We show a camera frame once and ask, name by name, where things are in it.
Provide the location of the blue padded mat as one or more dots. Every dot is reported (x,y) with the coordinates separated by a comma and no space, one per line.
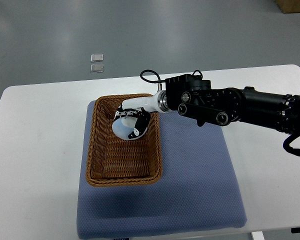
(198,190)

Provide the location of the upper silver floor plate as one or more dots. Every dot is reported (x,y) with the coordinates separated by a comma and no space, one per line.
(97,57)

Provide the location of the brown wicker basket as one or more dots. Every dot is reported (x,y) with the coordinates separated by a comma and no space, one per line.
(113,162)

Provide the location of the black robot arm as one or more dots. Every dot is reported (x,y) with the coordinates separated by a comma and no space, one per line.
(192,97)

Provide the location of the white table leg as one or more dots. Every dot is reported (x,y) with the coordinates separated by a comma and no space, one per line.
(257,235)

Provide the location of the blue and white plush toy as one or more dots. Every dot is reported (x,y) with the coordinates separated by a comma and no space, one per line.
(125,128)

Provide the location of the brown cardboard box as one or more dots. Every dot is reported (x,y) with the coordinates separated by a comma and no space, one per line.
(289,6)

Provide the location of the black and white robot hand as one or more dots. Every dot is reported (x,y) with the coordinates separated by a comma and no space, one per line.
(142,107)

